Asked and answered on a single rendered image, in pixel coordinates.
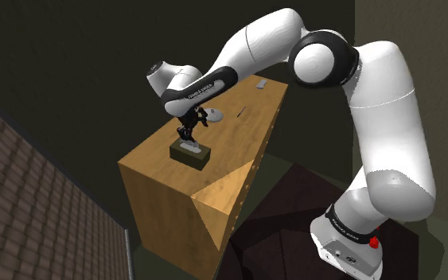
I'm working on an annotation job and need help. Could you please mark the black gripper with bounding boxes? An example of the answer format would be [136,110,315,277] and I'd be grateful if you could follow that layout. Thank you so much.
[176,107,209,147]

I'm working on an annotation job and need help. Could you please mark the dark olive tissue box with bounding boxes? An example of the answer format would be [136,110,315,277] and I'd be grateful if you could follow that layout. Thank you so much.
[169,138,212,172]

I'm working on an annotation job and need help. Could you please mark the grey round plate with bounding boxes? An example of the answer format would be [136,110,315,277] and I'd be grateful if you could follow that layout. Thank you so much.
[203,107,224,123]

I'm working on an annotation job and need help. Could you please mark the wooden chest of drawers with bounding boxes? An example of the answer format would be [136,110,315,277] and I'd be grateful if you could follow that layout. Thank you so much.
[118,74,290,280]

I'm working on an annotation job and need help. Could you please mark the dark robot stand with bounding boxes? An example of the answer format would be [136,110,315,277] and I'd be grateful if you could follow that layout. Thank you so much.
[216,162,420,280]

